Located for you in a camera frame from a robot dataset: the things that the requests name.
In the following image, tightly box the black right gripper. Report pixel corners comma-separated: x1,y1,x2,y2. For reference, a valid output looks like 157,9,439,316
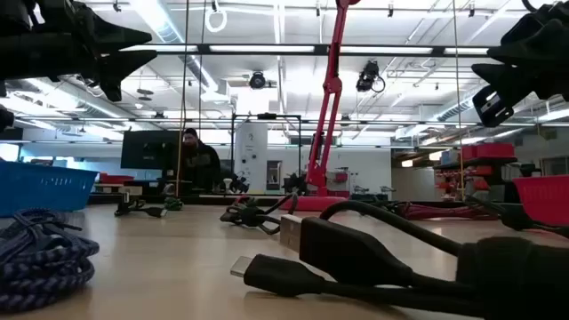
471,1,569,128

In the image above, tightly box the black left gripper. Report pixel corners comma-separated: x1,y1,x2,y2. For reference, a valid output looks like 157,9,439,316
0,0,158,103

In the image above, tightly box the red USB cable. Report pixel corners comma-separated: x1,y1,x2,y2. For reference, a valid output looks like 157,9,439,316
390,200,500,221

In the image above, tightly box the blue braided USB cable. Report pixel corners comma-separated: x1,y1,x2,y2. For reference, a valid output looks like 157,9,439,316
0,208,101,313

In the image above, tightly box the black USB cable with strap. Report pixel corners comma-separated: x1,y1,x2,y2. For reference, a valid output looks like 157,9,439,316
229,199,569,320

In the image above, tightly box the shelf with red bins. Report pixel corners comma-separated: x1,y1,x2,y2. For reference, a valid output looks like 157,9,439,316
433,142,519,202

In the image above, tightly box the black monitor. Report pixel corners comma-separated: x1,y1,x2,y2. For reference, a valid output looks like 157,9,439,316
120,130,181,171

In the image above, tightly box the red tray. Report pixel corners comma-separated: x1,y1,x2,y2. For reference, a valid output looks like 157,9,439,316
99,172,136,186

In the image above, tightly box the red plastic basket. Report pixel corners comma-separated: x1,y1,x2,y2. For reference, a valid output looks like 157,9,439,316
512,174,569,227

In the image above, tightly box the person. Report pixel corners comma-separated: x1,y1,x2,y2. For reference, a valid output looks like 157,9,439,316
179,127,222,193

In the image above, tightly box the blue plastic basket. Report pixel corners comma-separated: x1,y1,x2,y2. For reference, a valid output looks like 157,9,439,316
0,160,100,219

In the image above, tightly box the red lamp stand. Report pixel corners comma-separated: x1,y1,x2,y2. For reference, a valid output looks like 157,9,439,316
277,0,362,212

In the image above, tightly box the yellow hanging rope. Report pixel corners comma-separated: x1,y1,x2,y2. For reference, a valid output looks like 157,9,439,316
452,0,466,202

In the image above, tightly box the thin hanging cable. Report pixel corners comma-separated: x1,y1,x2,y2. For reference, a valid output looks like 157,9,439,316
174,0,191,197

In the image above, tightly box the white cable ring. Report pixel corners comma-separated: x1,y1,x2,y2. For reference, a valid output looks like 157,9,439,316
204,0,228,34

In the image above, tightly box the black ceiling camera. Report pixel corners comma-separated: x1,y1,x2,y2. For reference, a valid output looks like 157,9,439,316
248,70,268,91
355,60,387,94

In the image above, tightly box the black metal frame stand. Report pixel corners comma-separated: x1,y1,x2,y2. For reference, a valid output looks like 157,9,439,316
229,112,303,196

